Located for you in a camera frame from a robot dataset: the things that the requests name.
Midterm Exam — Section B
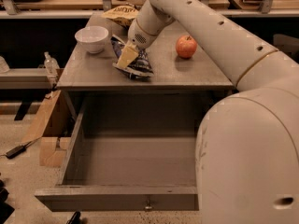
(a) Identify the red apple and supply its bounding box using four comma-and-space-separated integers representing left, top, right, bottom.
176, 35, 197, 59

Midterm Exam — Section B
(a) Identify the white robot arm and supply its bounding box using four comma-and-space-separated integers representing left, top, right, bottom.
118, 0, 299, 224

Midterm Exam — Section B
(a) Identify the grey wooden cabinet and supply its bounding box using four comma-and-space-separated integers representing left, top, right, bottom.
58, 22, 233, 122

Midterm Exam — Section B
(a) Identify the yellow chip bag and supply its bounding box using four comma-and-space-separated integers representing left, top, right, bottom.
102, 6, 138, 28

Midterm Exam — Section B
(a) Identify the open grey top drawer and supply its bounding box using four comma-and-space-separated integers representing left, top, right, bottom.
35, 99, 201, 211

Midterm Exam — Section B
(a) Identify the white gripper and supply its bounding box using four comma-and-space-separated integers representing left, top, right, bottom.
117, 0, 174, 69

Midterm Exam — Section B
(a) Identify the blue chip bag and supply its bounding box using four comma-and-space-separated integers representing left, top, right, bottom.
110, 35, 154, 79

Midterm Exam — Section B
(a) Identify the metal drawer knob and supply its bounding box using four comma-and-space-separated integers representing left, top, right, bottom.
144, 201, 153, 212

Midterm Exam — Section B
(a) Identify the white ceramic bowl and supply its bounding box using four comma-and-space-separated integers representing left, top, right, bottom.
75, 26, 109, 54

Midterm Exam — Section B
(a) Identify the black power adapter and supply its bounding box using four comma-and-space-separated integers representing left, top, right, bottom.
6, 146, 26, 160

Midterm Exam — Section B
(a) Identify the brown cardboard box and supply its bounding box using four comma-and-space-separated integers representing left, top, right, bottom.
21, 90, 71, 168

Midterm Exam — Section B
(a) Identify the clear plastic bottle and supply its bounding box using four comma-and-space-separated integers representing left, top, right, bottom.
44, 51, 60, 77

